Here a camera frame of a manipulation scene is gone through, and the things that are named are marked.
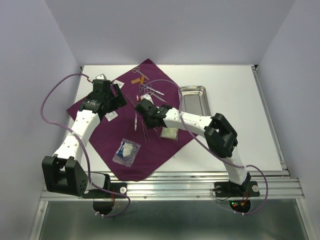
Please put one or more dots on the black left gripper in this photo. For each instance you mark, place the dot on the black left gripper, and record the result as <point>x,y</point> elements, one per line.
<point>119,101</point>

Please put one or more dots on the long steel forceps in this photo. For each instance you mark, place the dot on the long steel forceps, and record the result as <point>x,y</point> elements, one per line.
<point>131,101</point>

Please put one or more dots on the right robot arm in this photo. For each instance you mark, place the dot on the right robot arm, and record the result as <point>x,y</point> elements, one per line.
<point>220,136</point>

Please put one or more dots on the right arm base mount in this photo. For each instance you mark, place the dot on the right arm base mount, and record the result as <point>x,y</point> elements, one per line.
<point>238,196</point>

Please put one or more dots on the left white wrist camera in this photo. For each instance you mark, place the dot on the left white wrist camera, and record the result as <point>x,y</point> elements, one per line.
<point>100,77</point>

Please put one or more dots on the steel tweezers pair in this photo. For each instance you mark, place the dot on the steel tweezers pair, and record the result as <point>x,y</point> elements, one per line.
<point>145,132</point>

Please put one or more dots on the green-white sealed packet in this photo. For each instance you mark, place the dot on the green-white sealed packet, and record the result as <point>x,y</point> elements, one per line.
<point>169,133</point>

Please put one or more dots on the small white label packet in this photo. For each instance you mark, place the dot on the small white label packet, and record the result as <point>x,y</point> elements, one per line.
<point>119,83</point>

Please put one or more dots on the blue-white gauze packet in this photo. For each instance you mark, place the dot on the blue-white gauze packet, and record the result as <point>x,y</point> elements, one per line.
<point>126,153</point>

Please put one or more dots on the aluminium front rail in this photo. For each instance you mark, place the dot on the aluminium front rail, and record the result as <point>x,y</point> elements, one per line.
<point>199,185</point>

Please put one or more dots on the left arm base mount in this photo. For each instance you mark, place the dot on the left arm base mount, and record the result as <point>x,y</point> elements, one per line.
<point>109,199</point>

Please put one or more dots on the steel scalpel handle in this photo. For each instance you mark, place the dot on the steel scalpel handle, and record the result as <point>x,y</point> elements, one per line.
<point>135,120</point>

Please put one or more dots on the small steel scissors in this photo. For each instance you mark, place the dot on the small steel scissors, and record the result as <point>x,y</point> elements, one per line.
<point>137,69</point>

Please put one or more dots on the purple cloth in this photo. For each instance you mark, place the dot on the purple cloth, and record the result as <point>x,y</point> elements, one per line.
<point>107,137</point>

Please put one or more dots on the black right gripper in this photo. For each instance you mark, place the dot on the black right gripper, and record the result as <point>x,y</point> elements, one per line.
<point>149,125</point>

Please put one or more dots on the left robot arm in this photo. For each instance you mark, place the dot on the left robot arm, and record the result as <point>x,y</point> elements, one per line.
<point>62,171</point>

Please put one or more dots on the steel instrument tray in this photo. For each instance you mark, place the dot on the steel instrument tray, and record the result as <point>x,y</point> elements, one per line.
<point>195,100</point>

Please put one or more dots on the white sterile pouch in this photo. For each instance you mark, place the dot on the white sterile pouch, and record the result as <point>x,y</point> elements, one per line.
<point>111,115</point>

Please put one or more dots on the steel hemostat forceps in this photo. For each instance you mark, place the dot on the steel hemostat forceps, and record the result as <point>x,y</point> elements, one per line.
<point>148,89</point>

